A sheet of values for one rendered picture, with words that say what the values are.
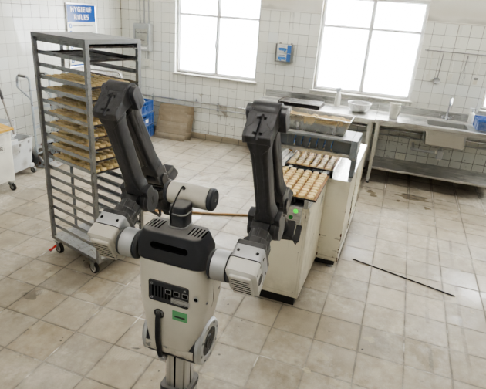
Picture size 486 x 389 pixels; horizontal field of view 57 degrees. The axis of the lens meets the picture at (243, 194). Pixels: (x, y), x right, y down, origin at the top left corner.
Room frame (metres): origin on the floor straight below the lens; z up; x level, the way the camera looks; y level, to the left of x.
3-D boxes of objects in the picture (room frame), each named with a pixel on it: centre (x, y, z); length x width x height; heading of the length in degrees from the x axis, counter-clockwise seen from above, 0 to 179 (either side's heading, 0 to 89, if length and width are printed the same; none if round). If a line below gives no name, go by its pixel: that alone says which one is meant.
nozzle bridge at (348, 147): (3.68, -0.58, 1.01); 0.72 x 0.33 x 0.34; 71
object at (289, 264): (3.20, -0.42, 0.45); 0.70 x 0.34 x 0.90; 161
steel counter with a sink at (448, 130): (6.09, -1.74, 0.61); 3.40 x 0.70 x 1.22; 72
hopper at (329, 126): (3.68, -0.58, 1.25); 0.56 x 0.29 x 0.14; 71
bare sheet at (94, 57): (3.42, 1.24, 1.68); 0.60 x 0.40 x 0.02; 56
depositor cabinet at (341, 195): (4.13, -0.73, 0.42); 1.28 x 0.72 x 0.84; 161
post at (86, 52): (3.06, 1.11, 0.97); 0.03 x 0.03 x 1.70; 56
